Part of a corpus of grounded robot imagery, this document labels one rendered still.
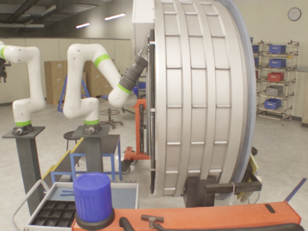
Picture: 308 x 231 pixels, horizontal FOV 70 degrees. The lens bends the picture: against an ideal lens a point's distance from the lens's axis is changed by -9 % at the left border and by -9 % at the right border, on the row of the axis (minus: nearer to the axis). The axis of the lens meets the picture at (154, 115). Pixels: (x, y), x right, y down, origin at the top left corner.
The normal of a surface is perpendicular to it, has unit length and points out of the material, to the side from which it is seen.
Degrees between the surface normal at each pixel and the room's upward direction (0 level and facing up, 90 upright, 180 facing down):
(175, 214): 0
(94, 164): 90
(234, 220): 0
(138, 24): 133
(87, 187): 0
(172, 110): 84
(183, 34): 54
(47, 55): 90
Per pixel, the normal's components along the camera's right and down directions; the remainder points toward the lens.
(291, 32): -0.76, 0.15
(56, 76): 0.66, 0.18
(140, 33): 0.02, 0.83
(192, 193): 0.03, 0.24
